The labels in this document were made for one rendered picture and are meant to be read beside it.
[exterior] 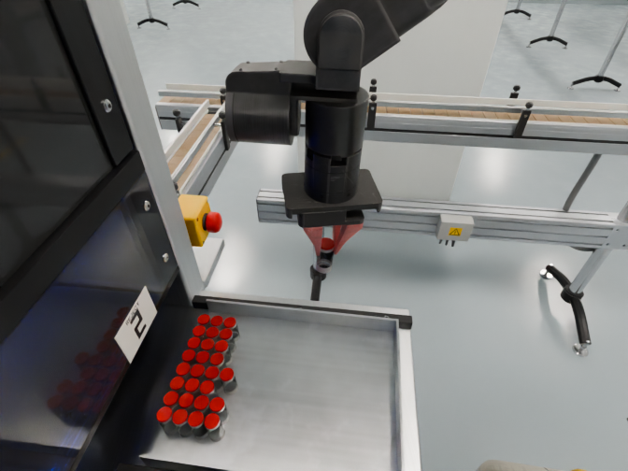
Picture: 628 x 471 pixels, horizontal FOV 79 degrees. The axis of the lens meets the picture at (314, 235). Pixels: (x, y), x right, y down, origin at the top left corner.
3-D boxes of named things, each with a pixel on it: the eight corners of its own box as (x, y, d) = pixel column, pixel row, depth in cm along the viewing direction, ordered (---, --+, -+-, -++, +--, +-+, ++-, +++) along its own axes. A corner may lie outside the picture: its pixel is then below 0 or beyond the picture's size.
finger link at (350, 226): (292, 235, 50) (292, 176, 44) (346, 231, 51) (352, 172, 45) (298, 275, 45) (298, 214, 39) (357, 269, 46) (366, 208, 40)
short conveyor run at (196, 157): (164, 292, 79) (141, 235, 68) (93, 285, 80) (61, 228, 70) (246, 136, 130) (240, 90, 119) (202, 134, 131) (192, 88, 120)
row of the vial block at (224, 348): (192, 438, 54) (184, 425, 51) (229, 331, 67) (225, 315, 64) (206, 441, 54) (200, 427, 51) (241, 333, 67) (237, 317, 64)
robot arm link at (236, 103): (367, 13, 27) (364, 0, 33) (205, 4, 27) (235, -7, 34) (350, 168, 34) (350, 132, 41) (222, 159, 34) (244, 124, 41)
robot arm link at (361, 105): (371, 97, 31) (369, 72, 36) (288, 92, 32) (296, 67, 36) (362, 168, 36) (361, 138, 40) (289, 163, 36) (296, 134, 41)
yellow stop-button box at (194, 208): (165, 245, 72) (155, 216, 68) (180, 221, 78) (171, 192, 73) (204, 249, 72) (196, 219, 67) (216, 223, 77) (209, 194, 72)
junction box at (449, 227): (436, 239, 148) (441, 221, 142) (435, 231, 152) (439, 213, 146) (468, 242, 147) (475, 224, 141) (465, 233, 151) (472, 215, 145)
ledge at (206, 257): (141, 281, 79) (138, 275, 77) (166, 239, 88) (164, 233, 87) (206, 287, 77) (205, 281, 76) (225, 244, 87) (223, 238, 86)
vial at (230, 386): (221, 394, 59) (217, 379, 56) (226, 380, 60) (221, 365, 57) (235, 396, 58) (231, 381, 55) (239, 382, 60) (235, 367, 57)
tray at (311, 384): (147, 465, 52) (138, 456, 49) (209, 310, 71) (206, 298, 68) (401, 505, 48) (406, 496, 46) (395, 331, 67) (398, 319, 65)
